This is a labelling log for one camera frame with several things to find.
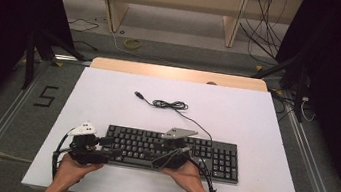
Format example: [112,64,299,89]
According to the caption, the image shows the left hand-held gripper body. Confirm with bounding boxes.
[62,118,116,170]

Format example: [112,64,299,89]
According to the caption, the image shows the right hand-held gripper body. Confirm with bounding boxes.
[149,124,200,174]

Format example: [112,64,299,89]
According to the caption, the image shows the black keyboard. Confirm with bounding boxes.
[100,123,245,186]

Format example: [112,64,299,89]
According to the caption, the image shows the person's left hand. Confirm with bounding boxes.
[51,152,106,192]

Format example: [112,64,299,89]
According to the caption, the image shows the person's right hand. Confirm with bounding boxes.
[157,156,206,192]

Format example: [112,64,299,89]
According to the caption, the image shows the short aluminium bar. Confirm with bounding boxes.
[52,52,93,67]

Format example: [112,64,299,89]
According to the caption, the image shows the yellow tape roll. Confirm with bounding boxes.
[123,37,143,52]

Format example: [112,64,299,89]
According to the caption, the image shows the black metal stand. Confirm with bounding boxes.
[19,26,91,99]
[243,46,314,125]

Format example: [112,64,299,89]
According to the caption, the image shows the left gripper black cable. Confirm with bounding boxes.
[48,124,76,183]

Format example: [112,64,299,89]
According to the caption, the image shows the black keyboard cable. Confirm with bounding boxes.
[128,90,219,142]

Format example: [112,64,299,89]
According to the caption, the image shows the black floor cable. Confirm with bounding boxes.
[66,15,101,36]

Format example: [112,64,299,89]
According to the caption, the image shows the tangled floor cables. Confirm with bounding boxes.
[266,87,320,124]

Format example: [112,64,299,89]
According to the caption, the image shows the hanging black cable bundle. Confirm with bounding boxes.
[233,0,290,68]

